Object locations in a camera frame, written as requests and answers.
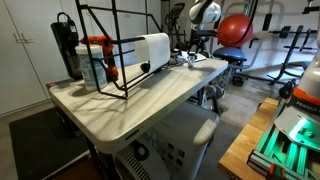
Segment black elliptical machine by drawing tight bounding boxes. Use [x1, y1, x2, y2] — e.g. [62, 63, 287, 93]
[164, 2, 188, 52]

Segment white paper towel roll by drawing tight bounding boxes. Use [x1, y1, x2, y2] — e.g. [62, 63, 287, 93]
[134, 32, 172, 72]

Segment blue padded stool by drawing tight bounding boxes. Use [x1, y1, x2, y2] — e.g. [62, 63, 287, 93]
[212, 46, 249, 88]

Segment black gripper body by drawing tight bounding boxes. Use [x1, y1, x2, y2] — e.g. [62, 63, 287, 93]
[189, 34, 206, 51]

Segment red exercise ball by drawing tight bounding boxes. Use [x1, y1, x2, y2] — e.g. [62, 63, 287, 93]
[217, 13, 255, 48]

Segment white wipes canister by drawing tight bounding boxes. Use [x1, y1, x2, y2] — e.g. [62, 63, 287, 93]
[75, 44, 109, 92]

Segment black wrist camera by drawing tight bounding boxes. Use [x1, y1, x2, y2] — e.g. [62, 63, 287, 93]
[190, 29, 218, 38]

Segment black weight bench equipment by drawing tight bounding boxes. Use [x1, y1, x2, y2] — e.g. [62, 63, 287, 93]
[246, 23, 320, 86]

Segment orange cordless drill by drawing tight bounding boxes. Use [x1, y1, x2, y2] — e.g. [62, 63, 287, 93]
[79, 34, 120, 83]

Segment black floor mat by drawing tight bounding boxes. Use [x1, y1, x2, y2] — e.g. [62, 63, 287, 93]
[8, 106, 92, 180]

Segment grey dumbbells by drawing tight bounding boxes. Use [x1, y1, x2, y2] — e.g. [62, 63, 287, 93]
[199, 84, 226, 102]

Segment white cabinet with paired handles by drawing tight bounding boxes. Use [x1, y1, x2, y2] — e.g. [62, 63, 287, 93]
[0, 0, 83, 117]

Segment wooden workbench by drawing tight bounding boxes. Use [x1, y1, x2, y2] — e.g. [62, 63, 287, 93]
[218, 97, 282, 180]

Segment black wire rack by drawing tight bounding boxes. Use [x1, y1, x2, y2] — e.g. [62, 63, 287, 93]
[74, 0, 164, 100]

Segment orange clamp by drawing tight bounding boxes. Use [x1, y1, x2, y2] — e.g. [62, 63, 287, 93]
[266, 162, 288, 180]

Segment white laundry basket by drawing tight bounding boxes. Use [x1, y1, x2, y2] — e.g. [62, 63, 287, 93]
[113, 101, 221, 180]

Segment tall black device with handle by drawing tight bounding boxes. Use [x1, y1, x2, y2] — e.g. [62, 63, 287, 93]
[50, 11, 84, 81]

